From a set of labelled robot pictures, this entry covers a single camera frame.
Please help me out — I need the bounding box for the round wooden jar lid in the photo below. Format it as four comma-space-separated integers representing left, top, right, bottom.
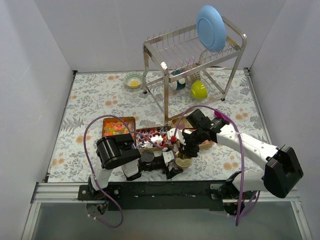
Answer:
174, 153, 192, 168

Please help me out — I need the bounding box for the magenta plastic scoop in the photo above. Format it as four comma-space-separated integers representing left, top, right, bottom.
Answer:
214, 110, 230, 123

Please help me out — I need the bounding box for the tin of popsicle candies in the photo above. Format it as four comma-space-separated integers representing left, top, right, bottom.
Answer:
171, 116, 214, 150

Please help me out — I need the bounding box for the tin of lollipops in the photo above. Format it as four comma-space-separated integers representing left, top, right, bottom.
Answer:
135, 125, 174, 151

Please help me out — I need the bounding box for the tin of gummy candies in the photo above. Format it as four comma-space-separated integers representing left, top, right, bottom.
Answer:
102, 116, 136, 137

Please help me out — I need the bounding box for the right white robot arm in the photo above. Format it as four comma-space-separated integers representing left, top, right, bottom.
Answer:
175, 109, 304, 199

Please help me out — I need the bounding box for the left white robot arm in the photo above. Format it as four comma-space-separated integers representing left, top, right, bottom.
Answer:
88, 133, 183, 200

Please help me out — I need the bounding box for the lime green bowl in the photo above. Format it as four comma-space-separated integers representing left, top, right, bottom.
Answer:
190, 80, 208, 100

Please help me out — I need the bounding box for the floral table mat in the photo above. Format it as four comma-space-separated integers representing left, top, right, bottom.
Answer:
47, 70, 270, 183

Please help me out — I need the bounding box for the teal white bowl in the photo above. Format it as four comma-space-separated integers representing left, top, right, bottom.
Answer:
169, 70, 186, 91

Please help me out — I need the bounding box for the patterned cup in rack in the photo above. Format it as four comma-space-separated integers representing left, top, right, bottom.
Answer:
187, 62, 201, 82

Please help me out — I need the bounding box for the steel dish rack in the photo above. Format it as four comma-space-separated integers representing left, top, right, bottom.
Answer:
142, 17, 247, 124

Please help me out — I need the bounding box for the patterned small bowl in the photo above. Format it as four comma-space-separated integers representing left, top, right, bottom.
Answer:
123, 71, 143, 89

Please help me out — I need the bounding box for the blue plate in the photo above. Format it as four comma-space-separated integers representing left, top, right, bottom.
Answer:
195, 5, 227, 53

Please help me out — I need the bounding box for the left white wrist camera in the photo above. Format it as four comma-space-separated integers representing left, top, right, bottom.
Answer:
162, 150, 176, 166

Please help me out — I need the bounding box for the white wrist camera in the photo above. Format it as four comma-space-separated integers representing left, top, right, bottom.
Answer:
167, 128, 185, 145
162, 150, 176, 166

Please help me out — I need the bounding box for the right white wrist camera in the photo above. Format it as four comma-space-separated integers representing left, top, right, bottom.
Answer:
167, 128, 185, 145

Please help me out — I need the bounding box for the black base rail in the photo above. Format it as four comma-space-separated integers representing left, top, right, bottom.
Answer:
77, 179, 258, 210

